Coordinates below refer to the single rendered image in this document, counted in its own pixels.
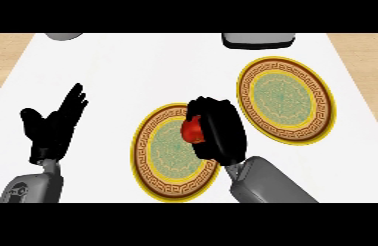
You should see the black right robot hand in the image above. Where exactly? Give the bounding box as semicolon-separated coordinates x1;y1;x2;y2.
184;95;247;167

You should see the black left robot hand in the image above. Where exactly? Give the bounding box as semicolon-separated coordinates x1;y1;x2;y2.
18;82;89;167

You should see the yellow rimmed patterned plate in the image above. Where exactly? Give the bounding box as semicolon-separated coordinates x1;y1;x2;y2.
128;102;221;203
234;55;337;147

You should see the grey rounded object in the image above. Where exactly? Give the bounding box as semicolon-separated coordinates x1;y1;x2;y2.
44;32;83;42

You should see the grey appliance with dark base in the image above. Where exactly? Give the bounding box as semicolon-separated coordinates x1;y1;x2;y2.
219;32;296;51

